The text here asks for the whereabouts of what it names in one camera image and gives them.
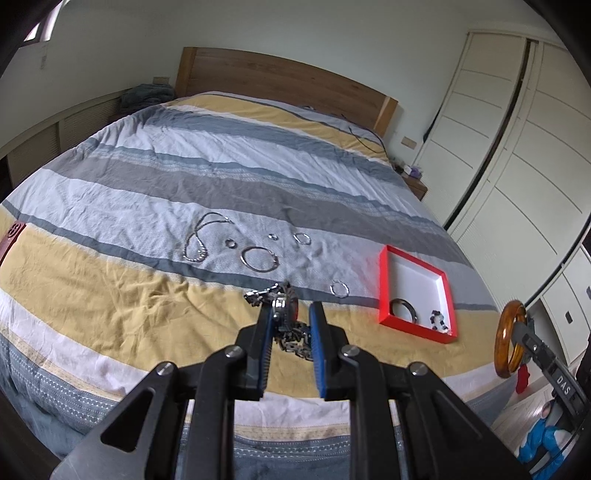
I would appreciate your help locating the silver wristwatch green dial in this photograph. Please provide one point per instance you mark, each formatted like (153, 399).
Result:
(292, 335)

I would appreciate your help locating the red jewelry tray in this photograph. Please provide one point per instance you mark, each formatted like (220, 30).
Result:
(402, 275)

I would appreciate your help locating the dark blue folded blanket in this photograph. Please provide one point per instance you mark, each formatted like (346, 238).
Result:
(143, 96)

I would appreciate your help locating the white sliding wardrobe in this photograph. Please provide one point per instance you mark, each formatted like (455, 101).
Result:
(507, 171)

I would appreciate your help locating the wooden nightstand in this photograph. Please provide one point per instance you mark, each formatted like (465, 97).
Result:
(418, 188)

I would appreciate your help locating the wooden headboard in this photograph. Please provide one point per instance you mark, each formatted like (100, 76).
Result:
(203, 69)

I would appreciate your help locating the striped bed duvet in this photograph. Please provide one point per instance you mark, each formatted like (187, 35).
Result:
(128, 254)

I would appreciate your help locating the silver hoop near tray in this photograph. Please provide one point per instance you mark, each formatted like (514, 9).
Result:
(339, 289)

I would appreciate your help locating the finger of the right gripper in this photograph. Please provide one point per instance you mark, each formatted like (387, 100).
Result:
(534, 347)

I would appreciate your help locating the amber orange bangle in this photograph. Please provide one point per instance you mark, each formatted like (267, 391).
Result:
(507, 354)

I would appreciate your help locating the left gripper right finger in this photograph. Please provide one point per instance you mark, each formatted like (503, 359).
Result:
(405, 421)

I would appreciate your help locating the large silver bangle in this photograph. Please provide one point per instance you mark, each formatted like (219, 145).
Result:
(259, 259)

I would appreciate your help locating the dark bangle in tray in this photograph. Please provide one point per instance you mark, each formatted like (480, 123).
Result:
(403, 309)

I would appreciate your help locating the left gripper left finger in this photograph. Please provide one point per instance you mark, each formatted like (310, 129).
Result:
(178, 422)

